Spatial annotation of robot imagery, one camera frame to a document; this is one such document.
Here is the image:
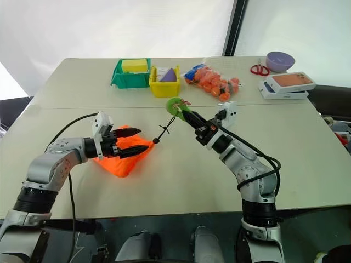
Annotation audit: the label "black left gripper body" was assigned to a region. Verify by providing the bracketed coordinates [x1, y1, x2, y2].
[101, 130, 122, 160]

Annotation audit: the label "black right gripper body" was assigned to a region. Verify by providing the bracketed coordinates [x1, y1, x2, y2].
[195, 119, 222, 147]

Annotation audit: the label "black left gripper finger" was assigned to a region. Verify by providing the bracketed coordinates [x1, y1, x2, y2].
[118, 145, 150, 160]
[114, 127, 143, 139]

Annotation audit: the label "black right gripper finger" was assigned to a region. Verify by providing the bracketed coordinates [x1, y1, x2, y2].
[190, 111, 210, 128]
[182, 111, 203, 132]

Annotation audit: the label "green ring-shaped item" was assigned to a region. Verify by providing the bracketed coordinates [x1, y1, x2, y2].
[165, 96, 193, 121]

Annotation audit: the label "orange fabric pouch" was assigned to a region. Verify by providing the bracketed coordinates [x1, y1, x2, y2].
[92, 124, 155, 179]

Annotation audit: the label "clear bag of orange items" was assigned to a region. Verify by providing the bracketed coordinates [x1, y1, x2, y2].
[184, 58, 244, 102]

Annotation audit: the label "yellow plastic bin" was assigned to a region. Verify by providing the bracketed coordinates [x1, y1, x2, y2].
[149, 64, 182, 98]

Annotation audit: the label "purple cone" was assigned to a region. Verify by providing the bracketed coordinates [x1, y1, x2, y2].
[158, 67, 178, 83]

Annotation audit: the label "green plastic bin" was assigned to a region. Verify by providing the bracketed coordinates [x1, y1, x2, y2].
[110, 58, 152, 89]

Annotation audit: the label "small white printed box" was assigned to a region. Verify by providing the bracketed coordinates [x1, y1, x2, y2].
[155, 66, 172, 81]

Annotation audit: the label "yellow sponge block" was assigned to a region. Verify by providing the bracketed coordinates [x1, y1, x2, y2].
[121, 58, 149, 74]

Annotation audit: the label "white box with blue side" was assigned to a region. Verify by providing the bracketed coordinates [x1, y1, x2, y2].
[257, 81, 310, 100]

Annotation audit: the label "grey rounded shape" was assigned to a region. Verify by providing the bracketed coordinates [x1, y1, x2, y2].
[114, 231, 155, 263]
[190, 225, 226, 263]

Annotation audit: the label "white box with orange picture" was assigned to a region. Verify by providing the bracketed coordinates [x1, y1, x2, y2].
[265, 71, 317, 94]

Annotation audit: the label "purple bowl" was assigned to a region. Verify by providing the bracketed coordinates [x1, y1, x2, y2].
[265, 50, 296, 73]

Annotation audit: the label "dark shadowed object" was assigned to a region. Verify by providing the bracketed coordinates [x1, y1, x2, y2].
[0, 96, 34, 133]

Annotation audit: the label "black bulky object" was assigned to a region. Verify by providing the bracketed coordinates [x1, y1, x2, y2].
[308, 84, 351, 122]

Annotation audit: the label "pile of mixed clutter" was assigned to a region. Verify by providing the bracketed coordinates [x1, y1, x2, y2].
[319, 112, 351, 155]

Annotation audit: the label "black rounded shape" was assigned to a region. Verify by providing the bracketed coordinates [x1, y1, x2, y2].
[315, 244, 351, 263]

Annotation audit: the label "black drawstring cord with bead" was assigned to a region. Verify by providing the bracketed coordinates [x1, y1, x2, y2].
[152, 115, 177, 145]

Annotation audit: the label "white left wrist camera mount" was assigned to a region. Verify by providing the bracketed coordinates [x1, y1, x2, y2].
[91, 110, 115, 160]

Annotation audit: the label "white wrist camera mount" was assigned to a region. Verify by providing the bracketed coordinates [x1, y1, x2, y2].
[217, 101, 238, 128]
[91, 110, 115, 160]

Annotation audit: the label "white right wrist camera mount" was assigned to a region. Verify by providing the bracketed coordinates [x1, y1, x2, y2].
[217, 101, 238, 128]

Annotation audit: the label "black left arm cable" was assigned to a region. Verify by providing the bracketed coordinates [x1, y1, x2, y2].
[43, 111, 99, 263]

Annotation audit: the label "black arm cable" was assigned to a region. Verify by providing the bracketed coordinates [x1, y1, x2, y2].
[43, 111, 99, 263]
[218, 124, 282, 197]

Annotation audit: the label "red-handled scissors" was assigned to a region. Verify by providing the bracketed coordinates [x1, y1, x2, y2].
[250, 58, 270, 76]

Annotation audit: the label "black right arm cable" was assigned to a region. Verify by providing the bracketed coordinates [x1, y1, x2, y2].
[218, 124, 282, 197]

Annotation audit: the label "black vertical post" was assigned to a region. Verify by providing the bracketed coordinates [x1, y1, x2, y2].
[222, 0, 249, 57]

